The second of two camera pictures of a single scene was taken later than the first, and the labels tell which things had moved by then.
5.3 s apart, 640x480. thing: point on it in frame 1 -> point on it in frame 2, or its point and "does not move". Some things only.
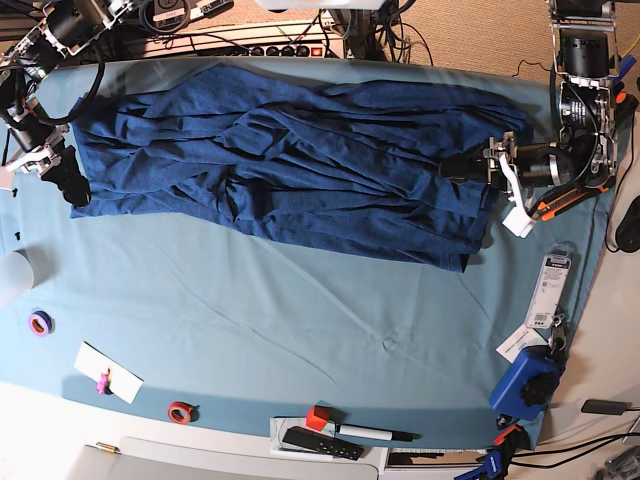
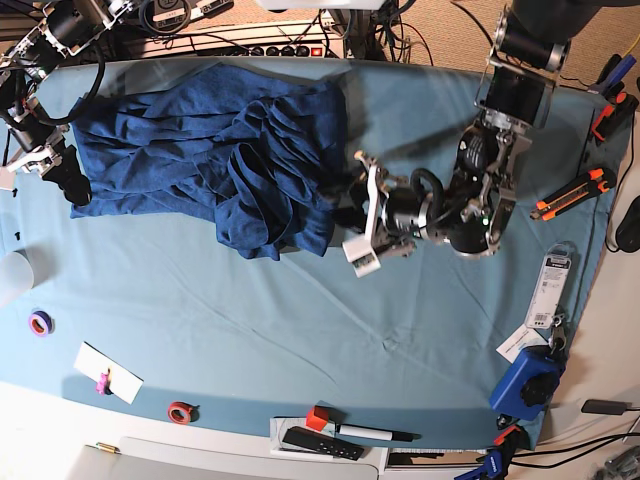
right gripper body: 522,165 -> 395,212
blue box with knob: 527,385 does not move
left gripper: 41,140 does not move
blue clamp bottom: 491,468 does not move
